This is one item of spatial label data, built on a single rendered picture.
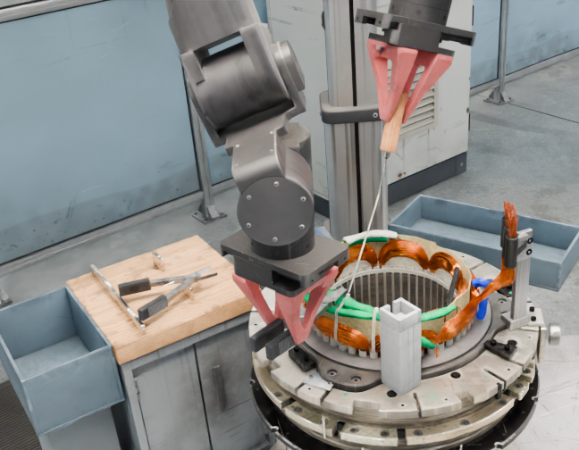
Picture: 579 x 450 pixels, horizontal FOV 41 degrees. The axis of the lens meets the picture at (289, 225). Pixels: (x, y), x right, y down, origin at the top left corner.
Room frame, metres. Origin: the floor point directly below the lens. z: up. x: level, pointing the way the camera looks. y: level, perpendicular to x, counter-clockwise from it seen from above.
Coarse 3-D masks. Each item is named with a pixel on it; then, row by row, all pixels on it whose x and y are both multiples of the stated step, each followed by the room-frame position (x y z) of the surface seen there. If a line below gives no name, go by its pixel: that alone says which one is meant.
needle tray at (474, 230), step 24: (408, 216) 1.03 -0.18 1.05; (432, 216) 1.05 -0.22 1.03; (456, 216) 1.03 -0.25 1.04; (480, 216) 1.00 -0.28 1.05; (528, 216) 0.96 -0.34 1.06; (432, 240) 0.94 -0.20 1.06; (456, 240) 0.92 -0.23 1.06; (480, 240) 0.98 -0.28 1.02; (552, 240) 0.94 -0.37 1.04; (576, 240) 0.89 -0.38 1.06; (552, 264) 0.84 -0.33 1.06; (552, 288) 0.84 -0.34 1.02
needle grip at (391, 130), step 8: (400, 96) 0.72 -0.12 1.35; (400, 104) 0.72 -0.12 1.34; (400, 112) 0.72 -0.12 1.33; (392, 120) 0.71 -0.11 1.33; (400, 120) 0.71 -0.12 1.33; (384, 128) 0.72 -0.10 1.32; (392, 128) 0.71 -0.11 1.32; (384, 136) 0.71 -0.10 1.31; (392, 136) 0.71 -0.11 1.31; (384, 144) 0.71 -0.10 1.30; (392, 144) 0.71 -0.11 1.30; (392, 152) 0.71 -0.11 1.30
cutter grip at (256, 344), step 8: (280, 320) 0.60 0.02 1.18; (264, 328) 0.59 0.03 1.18; (272, 328) 0.59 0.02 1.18; (280, 328) 0.60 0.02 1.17; (256, 336) 0.58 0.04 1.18; (264, 336) 0.58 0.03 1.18; (272, 336) 0.59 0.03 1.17; (256, 344) 0.57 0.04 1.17; (264, 344) 0.58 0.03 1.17; (256, 352) 0.57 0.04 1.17
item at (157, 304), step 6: (156, 300) 0.78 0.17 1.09; (162, 300) 0.79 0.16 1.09; (144, 306) 0.77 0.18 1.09; (150, 306) 0.78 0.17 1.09; (156, 306) 0.78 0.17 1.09; (162, 306) 0.79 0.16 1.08; (138, 312) 0.77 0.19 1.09; (144, 312) 0.77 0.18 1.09; (150, 312) 0.77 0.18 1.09; (156, 312) 0.78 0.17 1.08; (144, 318) 0.77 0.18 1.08
